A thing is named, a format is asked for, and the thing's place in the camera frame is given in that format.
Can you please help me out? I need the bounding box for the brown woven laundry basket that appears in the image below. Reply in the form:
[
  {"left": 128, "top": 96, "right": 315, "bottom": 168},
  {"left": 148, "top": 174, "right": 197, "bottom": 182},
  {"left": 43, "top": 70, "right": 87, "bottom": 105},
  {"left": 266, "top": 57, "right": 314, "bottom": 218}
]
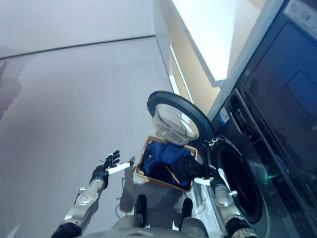
[{"left": 135, "top": 135, "right": 199, "bottom": 192}]

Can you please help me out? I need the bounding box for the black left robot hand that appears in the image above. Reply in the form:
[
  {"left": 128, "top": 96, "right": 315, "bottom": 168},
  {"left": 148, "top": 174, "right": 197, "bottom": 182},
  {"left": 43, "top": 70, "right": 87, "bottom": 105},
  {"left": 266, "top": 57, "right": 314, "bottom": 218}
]
[{"left": 91, "top": 149, "right": 135, "bottom": 181}]

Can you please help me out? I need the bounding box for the black robot foot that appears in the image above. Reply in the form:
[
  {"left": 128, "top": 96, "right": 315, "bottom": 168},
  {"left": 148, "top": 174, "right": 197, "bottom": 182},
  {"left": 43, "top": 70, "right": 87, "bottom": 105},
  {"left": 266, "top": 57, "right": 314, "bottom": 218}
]
[
  {"left": 181, "top": 198, "right": 194, "bottom": 227},
  {"left": 135, "top": 194, "right": 148, "bottom": 228}
]

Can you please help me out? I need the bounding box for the blue garment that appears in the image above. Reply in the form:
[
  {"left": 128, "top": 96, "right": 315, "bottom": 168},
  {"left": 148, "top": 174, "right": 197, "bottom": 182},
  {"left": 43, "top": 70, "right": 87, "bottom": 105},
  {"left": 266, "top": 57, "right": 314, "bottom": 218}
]
[{"left": 141, "top": 140, "right": 196, "bottom": 188}]

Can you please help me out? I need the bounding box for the black garment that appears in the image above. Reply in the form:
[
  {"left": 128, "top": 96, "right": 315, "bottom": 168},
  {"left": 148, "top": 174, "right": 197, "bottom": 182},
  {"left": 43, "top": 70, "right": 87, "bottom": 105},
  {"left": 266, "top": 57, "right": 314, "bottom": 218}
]
[{"left": 175, "top": 155, "right": 211, "bottom": 180}]

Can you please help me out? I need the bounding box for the grey robot torso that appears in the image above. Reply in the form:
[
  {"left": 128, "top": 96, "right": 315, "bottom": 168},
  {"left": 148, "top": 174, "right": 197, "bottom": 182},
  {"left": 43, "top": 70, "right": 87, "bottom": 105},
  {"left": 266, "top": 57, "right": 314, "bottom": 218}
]
[{"left": 81, "top": 215, "right": 218, "bottom": 238}]

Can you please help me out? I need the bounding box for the black right robot foot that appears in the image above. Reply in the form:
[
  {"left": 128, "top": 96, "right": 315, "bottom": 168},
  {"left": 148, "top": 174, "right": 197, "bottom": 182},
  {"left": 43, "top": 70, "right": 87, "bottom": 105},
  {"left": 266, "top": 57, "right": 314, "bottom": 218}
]
[{"left": 181, "top": 198, "right": 194, "bottom": 227}]

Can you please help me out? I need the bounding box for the round washing machine door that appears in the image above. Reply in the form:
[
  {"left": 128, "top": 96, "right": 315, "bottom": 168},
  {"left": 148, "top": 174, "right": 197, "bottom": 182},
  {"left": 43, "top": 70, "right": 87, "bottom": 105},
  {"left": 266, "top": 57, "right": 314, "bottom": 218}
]
[{"left": 146, "top": 90, "right": 211, "bottom": 146}]

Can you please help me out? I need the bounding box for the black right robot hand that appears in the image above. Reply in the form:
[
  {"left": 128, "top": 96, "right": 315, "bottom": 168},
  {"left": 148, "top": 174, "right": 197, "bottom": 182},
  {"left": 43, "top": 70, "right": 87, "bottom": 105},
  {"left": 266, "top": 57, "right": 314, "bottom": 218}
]
[{"left": 193, "top": 164, "right": 223, "bottom": 185}]

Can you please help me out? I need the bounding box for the white cabinet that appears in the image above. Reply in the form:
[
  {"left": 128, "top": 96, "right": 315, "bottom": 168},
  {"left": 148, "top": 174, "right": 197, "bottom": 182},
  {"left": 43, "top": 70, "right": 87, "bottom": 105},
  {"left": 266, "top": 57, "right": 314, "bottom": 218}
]
[{"left": 152, "top": 0, "right": 273, "bottom": 117}]

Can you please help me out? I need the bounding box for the black left robot foot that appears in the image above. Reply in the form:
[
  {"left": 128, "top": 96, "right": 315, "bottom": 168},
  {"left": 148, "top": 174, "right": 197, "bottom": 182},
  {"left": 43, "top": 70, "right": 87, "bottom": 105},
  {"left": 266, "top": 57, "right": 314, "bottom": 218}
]
[{"left": 135, "top": 194, "right": 148, "bottom": 228}]

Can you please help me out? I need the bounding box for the dark grey washing machine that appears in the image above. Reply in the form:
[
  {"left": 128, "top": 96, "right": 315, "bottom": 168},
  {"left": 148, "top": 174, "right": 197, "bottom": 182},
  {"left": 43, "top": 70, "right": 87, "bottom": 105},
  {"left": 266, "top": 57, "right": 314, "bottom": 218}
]
[{"left": 207, "top": 0, "right": 317, "bottom": 238}]

